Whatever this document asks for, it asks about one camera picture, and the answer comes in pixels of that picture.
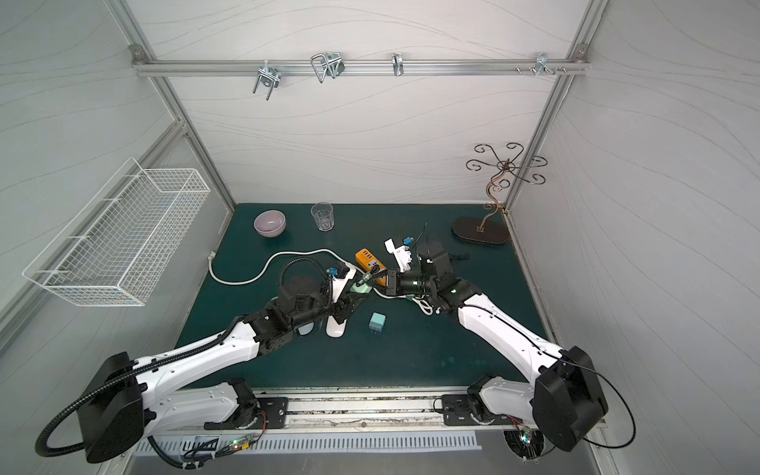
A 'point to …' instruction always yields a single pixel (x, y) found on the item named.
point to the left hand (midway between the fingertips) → (362, 290)
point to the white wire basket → (117, 249)
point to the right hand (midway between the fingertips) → (369, 279)
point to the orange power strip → (366, 260)
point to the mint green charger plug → (377, 322)
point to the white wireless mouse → (333, 329)
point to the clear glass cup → (324, 214)
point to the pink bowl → (270, 223)
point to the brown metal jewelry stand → (472, 229)
